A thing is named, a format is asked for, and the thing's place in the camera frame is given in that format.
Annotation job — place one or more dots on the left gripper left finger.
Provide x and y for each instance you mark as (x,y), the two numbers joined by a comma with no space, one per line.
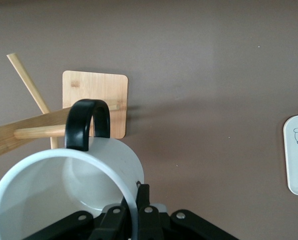
(111,225)

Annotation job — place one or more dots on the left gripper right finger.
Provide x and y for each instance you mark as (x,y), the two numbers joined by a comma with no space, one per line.
(148,222)

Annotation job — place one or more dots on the wooden cup rack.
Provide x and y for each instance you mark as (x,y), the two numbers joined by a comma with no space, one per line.
(96,85)

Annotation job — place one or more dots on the beige rabbit print tray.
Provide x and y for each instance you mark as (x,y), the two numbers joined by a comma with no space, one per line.
(296,170)

